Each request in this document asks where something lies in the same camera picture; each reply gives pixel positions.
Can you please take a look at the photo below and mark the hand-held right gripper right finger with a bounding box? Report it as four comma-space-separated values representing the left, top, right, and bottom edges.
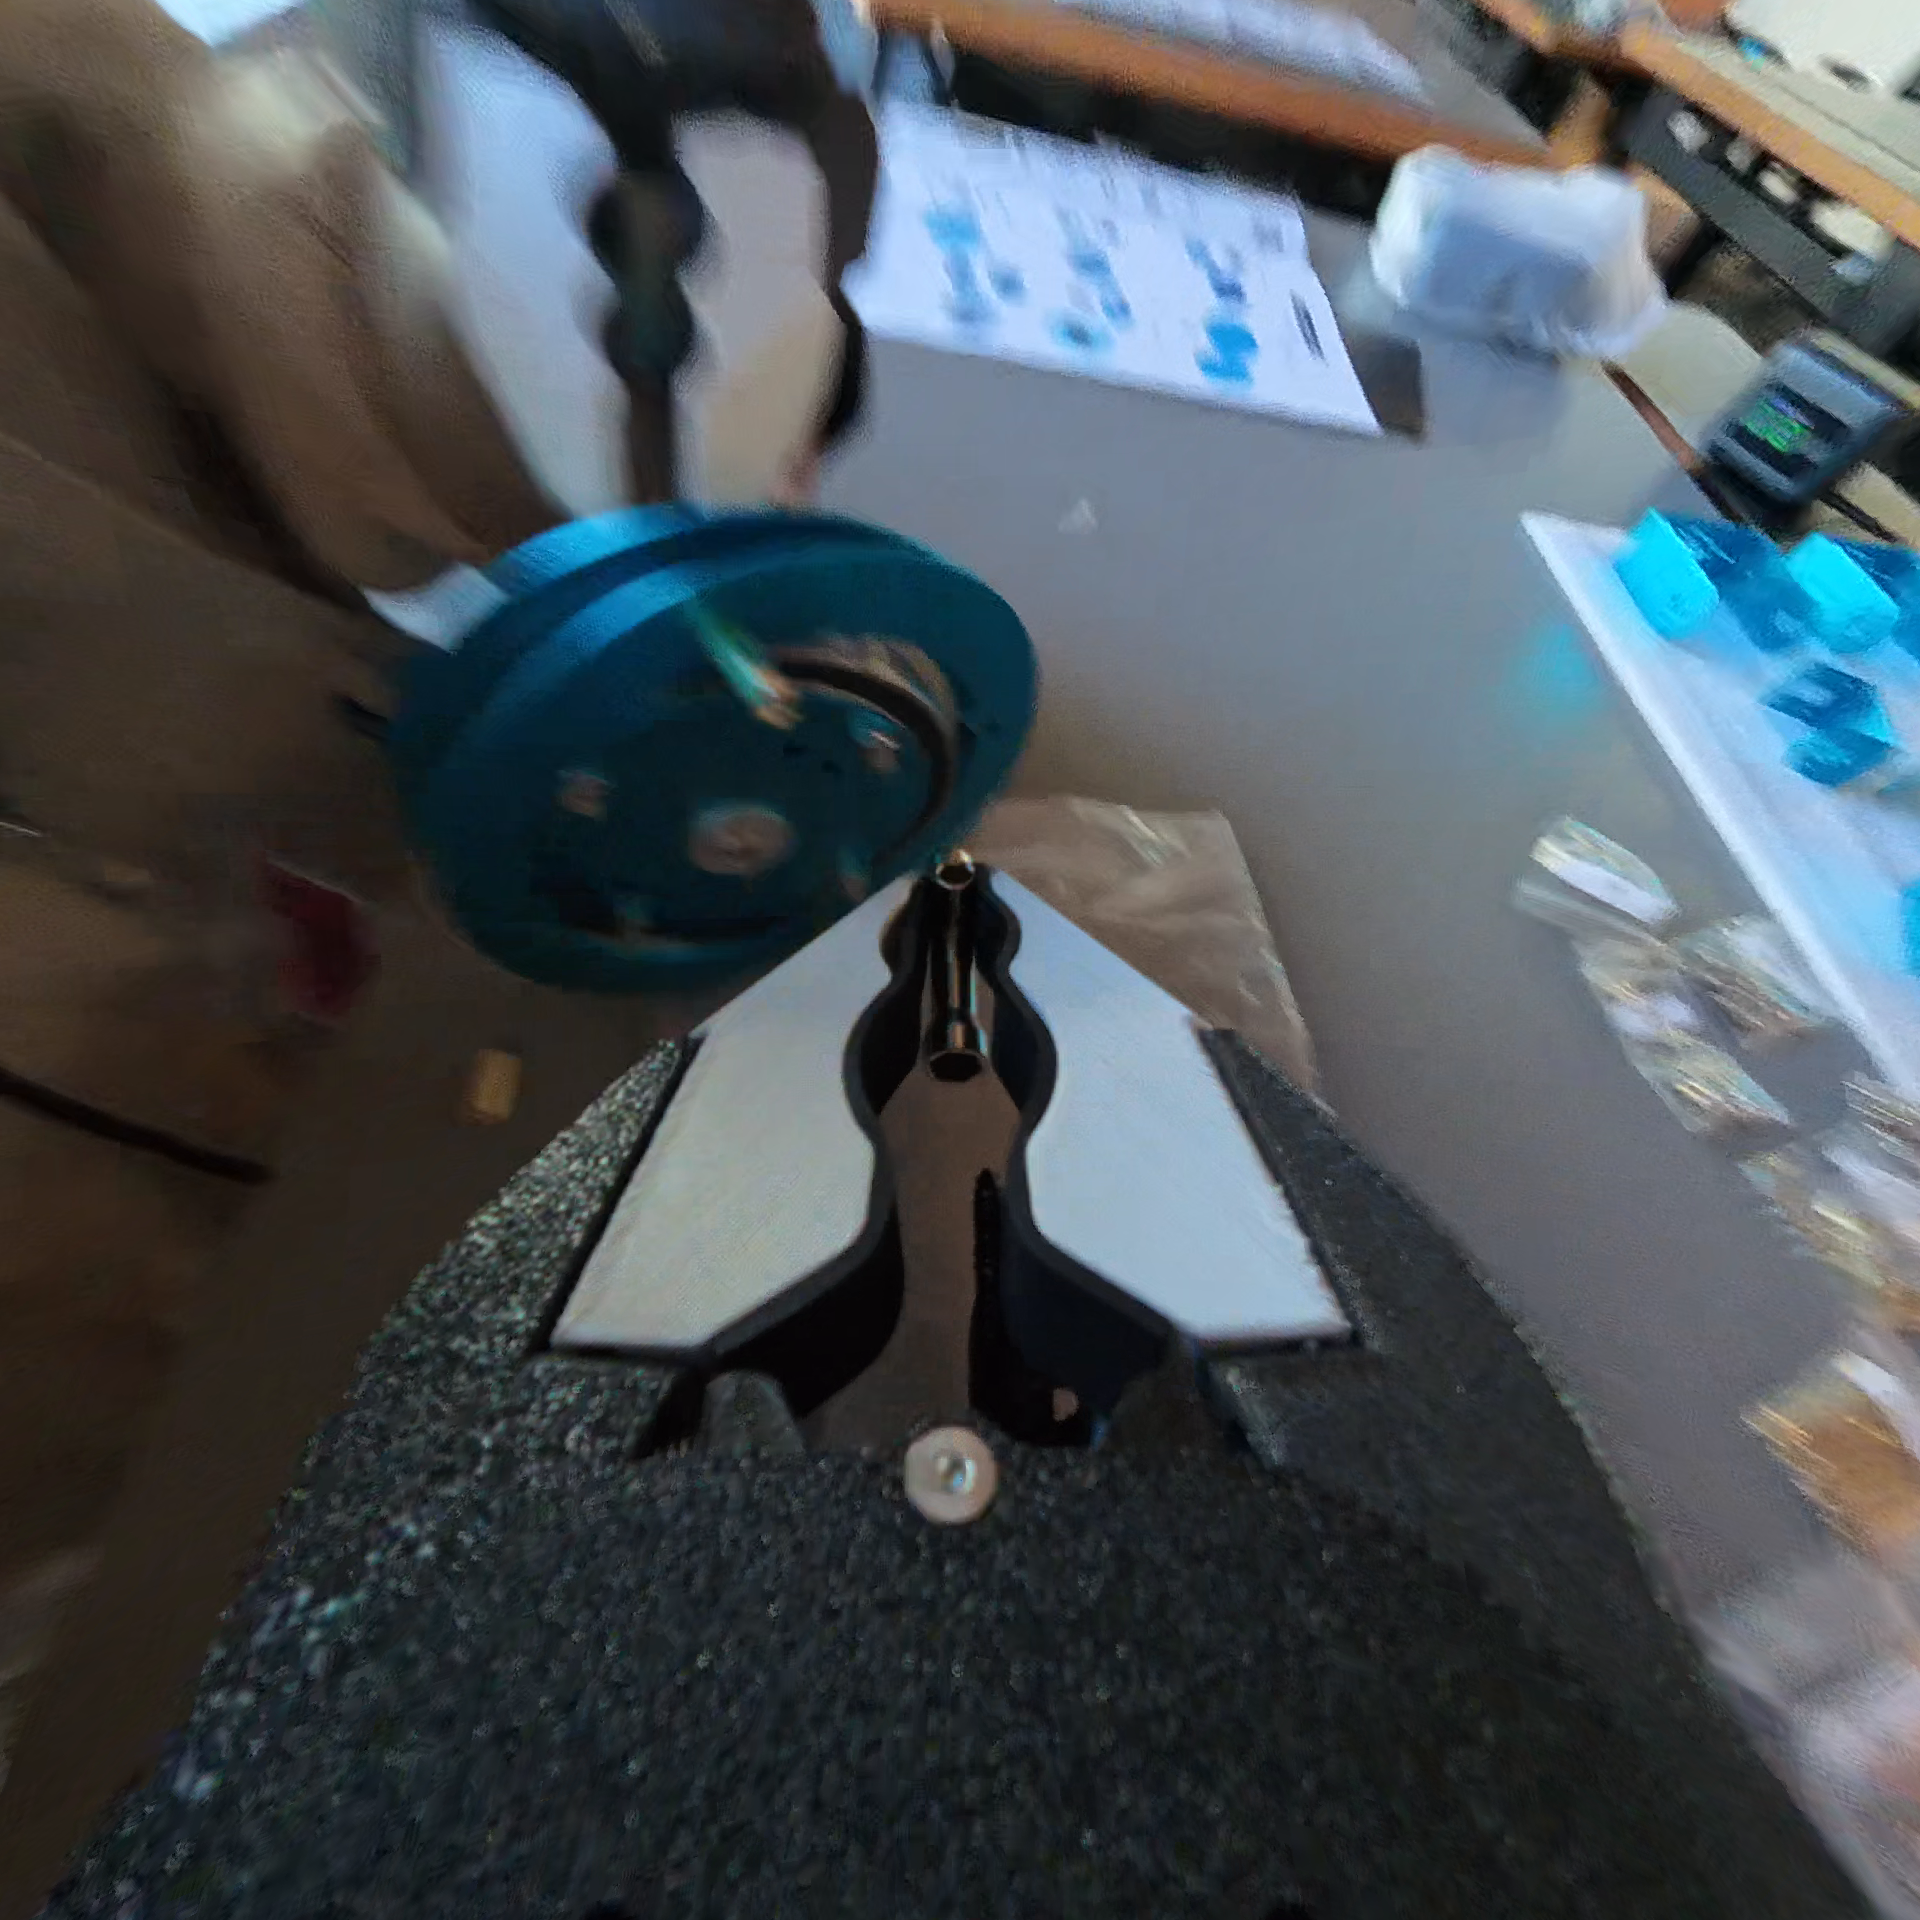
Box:
968, 871, 1356, 1450

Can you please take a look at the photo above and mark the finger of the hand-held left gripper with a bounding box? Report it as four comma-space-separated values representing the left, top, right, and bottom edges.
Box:
412, 22, 708, 516
645, 91, 845, 510

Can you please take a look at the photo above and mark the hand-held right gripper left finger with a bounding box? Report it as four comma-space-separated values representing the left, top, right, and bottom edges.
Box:
549, 874, 935, 1419

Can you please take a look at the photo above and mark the metal cross socket wrench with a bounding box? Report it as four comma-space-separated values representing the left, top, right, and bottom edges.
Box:
919, 847, 996, 1086

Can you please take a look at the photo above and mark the teal round turntable base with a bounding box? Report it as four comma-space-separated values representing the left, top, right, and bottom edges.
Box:
394, 502, 1041, 996

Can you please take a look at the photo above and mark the large clear plastic bag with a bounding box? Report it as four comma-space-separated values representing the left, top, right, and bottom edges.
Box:
976, 796, 1323, 1086

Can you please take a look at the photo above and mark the white instruction sheet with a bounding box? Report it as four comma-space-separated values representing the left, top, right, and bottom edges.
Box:
841, 99, 1386, 441

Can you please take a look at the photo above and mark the wooden background table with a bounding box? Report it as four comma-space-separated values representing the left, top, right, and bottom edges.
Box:
870, 0, 1550, 171

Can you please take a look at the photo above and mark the pile of small parts bags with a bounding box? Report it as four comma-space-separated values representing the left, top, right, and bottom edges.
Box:
1513, 818, 1920, 1578

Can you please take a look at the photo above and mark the black flat pad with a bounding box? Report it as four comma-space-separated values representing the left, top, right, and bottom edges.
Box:
1342, 334, 1427, 441

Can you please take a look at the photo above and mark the white wrapped bundle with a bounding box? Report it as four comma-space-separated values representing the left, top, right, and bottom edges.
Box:
1368, 142, 1670, 363

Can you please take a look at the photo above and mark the black device with display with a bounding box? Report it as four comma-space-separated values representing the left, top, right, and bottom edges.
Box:
1703, 338, 1915, 532

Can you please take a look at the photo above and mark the red lanyard card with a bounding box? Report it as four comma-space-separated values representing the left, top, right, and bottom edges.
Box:
259, 863, 380, 1029

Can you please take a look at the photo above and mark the blue U bracket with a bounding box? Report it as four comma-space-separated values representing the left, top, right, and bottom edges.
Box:
1762, 661, 1899, 790

